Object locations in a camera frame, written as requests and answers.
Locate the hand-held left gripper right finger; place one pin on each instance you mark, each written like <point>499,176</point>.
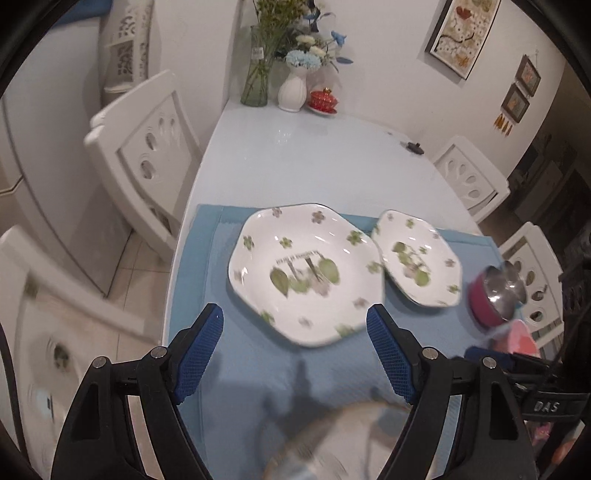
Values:
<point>392,357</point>

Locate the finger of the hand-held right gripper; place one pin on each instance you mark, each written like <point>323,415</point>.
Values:
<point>526,365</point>

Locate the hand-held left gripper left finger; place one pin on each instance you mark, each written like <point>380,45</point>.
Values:
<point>198,353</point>

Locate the steel bowl red outside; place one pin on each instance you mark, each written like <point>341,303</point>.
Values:
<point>482,304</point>

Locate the small floral plate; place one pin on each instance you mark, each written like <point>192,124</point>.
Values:
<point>415,272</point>

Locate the pale round dish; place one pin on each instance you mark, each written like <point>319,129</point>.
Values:
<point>323,443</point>

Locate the large floral plate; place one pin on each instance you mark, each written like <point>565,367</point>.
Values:
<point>304,249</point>

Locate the pink bowl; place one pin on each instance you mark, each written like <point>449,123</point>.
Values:
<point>519,339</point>

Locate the blue placemat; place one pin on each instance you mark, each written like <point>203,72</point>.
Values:
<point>231,369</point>

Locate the white wooden dining chair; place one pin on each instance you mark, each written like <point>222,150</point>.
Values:
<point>129,129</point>
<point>549,295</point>
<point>450,157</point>
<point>41,286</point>

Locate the dark wooden cabinet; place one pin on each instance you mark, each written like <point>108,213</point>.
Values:
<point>554,184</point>

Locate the small black round object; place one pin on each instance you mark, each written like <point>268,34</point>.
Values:
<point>414,147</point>

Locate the small framed picture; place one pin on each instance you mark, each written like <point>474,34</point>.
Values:
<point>515,102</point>
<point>528,76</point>

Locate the glass vase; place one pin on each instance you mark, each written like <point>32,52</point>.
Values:
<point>255,92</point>

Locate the red lidded cup with saucer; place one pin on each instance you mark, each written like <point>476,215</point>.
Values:
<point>322,99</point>

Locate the white ribbed vase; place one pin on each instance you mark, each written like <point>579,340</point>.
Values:
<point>292,94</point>

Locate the white patterned box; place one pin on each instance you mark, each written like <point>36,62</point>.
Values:
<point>124,55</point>

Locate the blue and white artificial flowers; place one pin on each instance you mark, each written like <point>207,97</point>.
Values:
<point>302,60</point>

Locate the large framed floral picture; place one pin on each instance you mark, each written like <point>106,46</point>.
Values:
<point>464,34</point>

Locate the green flower bouquet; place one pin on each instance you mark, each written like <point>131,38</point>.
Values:
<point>272,18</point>

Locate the blue refrigerator cover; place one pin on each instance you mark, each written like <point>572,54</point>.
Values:
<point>83,9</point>

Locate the orange hanging wall ornament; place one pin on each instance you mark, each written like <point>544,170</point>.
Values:
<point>503,124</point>

